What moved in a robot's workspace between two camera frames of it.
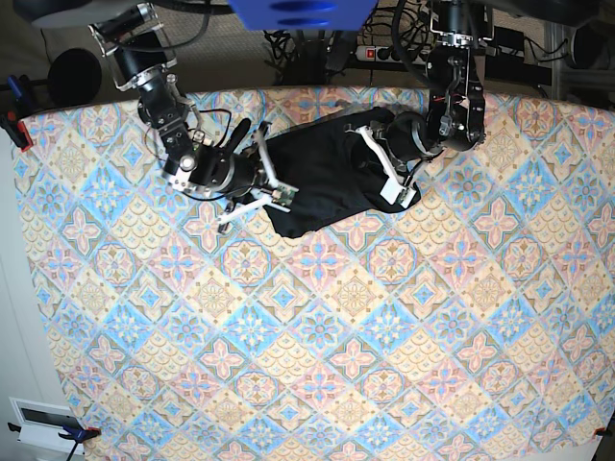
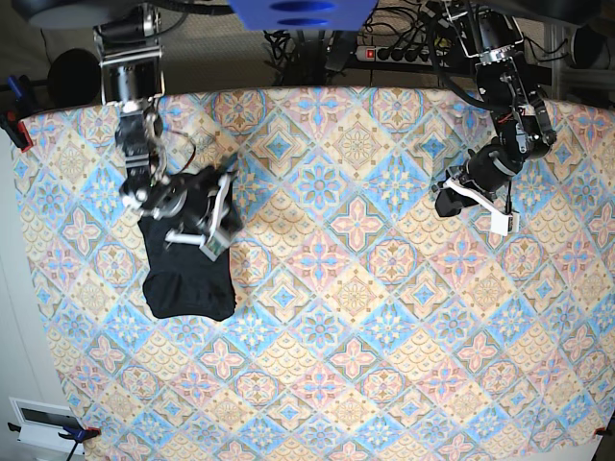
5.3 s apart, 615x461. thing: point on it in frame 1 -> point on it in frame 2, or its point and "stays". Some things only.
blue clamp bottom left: [74, 434] stays
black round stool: [74, 78] stays
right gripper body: [404, 137] -> [483, 172]
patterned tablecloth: [477, 326] stays
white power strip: [395, 54] stays
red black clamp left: [17, 131] stays
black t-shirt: [332, 172] -> [180, 281]
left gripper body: [249, 171] -> [211, 207]
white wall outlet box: [41, 424] stays
